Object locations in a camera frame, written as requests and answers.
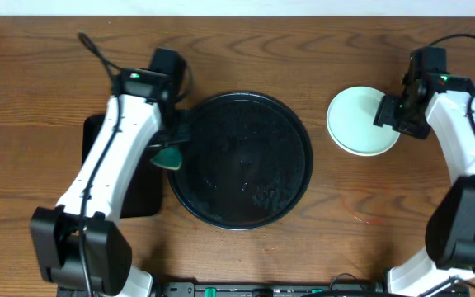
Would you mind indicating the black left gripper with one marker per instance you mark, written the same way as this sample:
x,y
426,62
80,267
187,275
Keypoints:
x,y
176,134

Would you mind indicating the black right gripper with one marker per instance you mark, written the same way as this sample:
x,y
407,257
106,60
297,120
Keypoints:
x,y
384,113

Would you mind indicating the green scrubbing sponge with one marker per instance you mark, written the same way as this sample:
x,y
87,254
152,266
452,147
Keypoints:
x,y
168,158

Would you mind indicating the light green plate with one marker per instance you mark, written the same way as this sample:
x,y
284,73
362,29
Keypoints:
x,y
350,122

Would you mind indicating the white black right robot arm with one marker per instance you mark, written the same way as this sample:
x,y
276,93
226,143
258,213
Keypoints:
x,y
443,104

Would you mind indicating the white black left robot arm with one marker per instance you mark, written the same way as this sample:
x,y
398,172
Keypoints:
x,y
77,243

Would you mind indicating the black rectangular sponge tray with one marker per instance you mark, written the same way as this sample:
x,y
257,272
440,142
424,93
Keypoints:
x,y
145,191

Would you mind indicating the round black serving tray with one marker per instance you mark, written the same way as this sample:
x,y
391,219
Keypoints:
x,y
248,162

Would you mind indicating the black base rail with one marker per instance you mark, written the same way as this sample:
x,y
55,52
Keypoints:
x,y
189,289

